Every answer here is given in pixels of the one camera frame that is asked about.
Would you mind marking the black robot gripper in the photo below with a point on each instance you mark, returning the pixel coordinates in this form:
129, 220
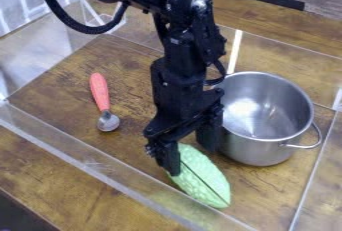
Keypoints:
187, 109

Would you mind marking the green bitter gourd toy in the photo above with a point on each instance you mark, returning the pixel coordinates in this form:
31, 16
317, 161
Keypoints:
201, 178

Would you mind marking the silver metal pot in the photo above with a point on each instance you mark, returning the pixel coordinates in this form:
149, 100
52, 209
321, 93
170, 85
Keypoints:
267, 119

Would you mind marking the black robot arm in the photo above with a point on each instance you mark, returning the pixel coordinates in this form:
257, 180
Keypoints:
187, 31

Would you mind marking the orange handled metal scoop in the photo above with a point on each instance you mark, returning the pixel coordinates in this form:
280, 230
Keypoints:
109, 121

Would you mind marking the clear acrylic triangular bracket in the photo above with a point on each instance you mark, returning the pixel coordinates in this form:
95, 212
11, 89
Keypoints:
98, 19

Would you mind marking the clear acrylic enclosure walls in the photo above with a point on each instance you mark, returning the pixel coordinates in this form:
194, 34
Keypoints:
88, 180

